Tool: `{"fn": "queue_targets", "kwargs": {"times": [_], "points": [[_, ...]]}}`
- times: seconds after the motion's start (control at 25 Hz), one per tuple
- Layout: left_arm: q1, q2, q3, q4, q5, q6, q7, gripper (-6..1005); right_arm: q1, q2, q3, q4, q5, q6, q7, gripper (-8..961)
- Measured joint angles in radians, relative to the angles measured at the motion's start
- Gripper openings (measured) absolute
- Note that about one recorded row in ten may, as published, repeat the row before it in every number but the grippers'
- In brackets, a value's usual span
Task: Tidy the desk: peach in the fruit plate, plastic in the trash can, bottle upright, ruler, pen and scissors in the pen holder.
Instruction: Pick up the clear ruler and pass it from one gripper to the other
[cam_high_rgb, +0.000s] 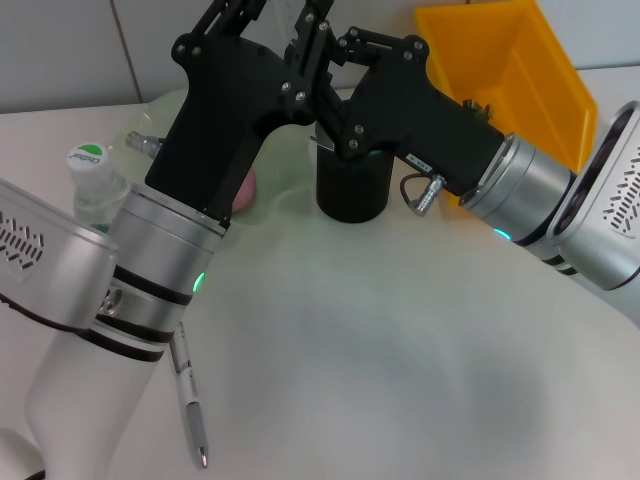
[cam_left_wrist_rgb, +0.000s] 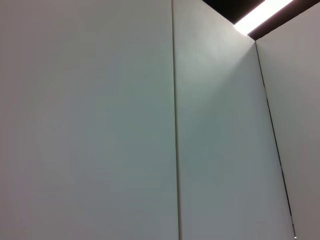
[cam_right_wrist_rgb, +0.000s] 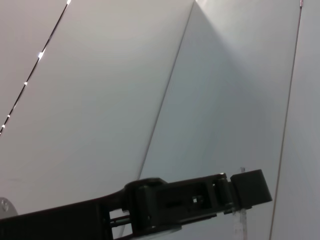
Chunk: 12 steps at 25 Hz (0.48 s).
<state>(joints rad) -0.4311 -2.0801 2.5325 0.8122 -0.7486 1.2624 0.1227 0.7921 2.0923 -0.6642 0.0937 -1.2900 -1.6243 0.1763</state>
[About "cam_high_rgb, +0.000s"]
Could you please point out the pink peach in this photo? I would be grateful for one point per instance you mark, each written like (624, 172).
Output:
(247, 192)

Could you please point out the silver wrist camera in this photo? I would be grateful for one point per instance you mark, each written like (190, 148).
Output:
(605, 210)
(45, 260)

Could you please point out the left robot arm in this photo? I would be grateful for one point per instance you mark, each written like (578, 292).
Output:
(125, 300)

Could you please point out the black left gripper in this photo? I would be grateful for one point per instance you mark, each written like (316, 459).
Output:
(220, 125)

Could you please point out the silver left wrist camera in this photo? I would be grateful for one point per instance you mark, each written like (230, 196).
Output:
(45, 260)

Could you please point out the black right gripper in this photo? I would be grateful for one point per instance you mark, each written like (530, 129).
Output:
(415, 115)

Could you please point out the green glass fruit plate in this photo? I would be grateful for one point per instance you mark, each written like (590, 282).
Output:
(280, 165)

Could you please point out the clear bottle with green label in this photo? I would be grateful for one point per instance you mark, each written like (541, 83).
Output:
(90, 165)

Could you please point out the yellow plastic storage bin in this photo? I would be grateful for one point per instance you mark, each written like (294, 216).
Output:
(500, 60)

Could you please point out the green plastic wrapper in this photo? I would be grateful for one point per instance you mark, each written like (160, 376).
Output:
(480, 109)

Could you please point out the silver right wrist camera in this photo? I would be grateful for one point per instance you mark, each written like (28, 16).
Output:
(605, 210)

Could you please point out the black mesh cup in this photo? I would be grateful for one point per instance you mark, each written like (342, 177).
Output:
(355, 195)

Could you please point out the silver ballpoint pen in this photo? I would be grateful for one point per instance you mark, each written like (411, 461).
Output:
(192, 400)

